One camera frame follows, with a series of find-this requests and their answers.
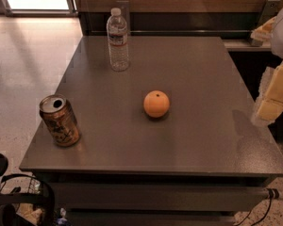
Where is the black cable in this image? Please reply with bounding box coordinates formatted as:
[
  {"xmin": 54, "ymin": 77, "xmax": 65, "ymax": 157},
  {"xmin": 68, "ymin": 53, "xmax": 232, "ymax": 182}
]
[{"xmin": 234, "ymin": 188, "xmax": 280, "ymax": 226}]

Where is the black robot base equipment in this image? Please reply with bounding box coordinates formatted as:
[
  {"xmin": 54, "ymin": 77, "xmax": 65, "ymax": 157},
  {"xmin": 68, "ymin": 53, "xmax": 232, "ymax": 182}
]
[{"xmin": 0, "ymin": 153, "xmax": 55, "ymax": 226}]

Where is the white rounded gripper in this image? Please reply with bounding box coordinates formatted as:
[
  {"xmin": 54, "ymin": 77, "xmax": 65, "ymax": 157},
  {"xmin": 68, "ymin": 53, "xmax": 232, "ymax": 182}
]
[{"xmin": 250, "ymin": 8, "xmax": 283, "ymax": 126}]

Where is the grey table drawer unit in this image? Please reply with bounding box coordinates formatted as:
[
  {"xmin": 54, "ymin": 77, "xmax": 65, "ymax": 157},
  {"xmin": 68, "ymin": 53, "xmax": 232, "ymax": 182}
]
[{"xmin": 20, "ymin": 37, "xmax": 283, "ymax": 226}]

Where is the clear plastic water bottle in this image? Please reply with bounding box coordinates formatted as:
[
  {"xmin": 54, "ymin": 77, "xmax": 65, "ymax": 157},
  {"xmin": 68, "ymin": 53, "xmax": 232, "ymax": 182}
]
[{"xmin": 107, "ymin": 8, "xmax": 129, "ymax": 72}]

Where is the orange patterned soda can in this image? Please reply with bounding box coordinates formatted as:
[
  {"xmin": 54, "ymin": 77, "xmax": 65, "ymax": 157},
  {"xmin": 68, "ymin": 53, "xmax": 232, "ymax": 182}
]
[{"xmin": 39, "ymin": 94, "xmax": 80, "ymax": 147}]

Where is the metal wall bracket right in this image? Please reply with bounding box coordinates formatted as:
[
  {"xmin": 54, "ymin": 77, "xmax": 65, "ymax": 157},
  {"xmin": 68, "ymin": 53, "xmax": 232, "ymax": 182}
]
[{"xmin": 249, "ymin": 0, "xmax": 280, "ymax": 47}]

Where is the orange fruit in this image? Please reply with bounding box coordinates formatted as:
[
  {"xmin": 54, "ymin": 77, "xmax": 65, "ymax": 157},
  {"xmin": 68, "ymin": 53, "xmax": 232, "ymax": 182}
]
[{"xmin": 143, "ymin": 90, "xmax": 170, "ymax": 118}]

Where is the metal wall bracket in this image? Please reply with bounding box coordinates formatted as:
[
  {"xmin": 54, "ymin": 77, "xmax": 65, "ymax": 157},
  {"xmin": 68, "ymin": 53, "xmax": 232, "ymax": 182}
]
[
  {"xmin": 249, "ymin": 0, "xmax": 280, "ymax": 47},
  {"xmin": 116, "ymin": 0, "xmax": 131, "ymax": 34}
]

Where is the metal wall bracket left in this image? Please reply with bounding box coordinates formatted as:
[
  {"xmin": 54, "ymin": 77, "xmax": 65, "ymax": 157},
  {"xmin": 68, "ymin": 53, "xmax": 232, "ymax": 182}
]
[{"xmin": 116, "ymin": 0, "xmax": 131, "ymax": 34}]

